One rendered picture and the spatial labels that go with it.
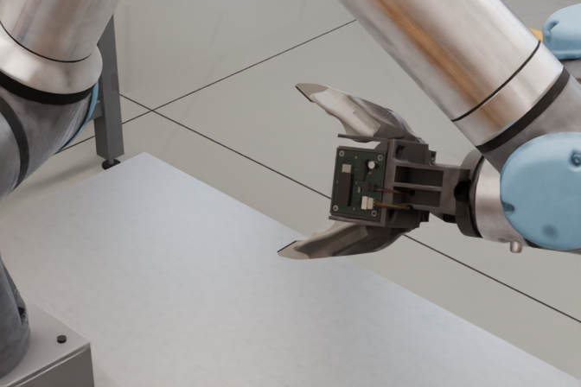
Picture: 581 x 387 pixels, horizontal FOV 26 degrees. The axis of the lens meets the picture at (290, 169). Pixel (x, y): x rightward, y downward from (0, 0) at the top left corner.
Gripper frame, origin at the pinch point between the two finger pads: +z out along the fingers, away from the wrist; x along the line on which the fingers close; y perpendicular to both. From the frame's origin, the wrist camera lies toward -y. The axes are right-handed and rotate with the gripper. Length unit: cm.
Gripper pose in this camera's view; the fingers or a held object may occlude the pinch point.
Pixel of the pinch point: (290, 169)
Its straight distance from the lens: 112.5
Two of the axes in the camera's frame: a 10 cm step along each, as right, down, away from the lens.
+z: -8.4, -1.0, 5.3
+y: -5.3, -0.4, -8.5
